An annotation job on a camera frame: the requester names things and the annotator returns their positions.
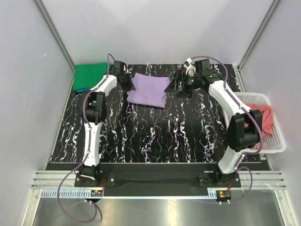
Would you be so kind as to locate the white plastic laundry basket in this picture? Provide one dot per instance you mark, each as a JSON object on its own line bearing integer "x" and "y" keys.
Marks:
{"x": 252, "y": 128}

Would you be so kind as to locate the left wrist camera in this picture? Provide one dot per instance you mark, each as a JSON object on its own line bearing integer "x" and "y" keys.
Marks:
{"x": 118, "y": 68}

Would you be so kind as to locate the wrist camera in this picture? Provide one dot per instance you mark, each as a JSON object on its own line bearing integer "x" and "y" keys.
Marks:
{"x": 118, "y": 68}
{"x": 200, "y": 68}

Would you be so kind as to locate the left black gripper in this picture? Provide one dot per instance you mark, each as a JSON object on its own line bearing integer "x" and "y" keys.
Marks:
{"x": 128, "y": 83}

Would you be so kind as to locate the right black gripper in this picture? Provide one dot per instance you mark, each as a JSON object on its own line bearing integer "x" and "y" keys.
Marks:
{"x": 179, "y": 82}

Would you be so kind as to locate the white slotted cable duct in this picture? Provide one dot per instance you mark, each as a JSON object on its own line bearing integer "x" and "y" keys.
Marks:
{"x": 202, "y": 194}

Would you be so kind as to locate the aluminium frame rail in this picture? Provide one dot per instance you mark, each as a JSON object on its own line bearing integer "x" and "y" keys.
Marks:
{"x": 261, "y": 179}

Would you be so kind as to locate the red t shirt in basket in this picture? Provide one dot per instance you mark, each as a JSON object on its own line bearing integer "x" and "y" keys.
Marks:
{"x": 267, "y": 119}

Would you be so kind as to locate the purple t shirt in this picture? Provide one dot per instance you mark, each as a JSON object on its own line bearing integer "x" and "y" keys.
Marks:
{"x": 149, "y": 90}

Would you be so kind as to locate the folded green t shirt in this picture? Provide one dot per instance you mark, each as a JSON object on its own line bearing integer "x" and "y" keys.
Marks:
{"x": 87, "y": 76}

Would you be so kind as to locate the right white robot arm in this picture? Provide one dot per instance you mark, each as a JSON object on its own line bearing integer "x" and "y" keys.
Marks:
{"x": 226, "y": 166}

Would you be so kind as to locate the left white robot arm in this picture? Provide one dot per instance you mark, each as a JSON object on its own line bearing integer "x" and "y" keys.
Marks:
{"x": 94, "y": 113}

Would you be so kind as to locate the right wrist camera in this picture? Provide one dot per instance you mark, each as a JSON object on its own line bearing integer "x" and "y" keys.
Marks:
{"x": 200, "y": 68}

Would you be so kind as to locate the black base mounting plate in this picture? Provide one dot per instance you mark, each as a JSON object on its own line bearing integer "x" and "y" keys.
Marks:
{"x": 137, "y": 167}

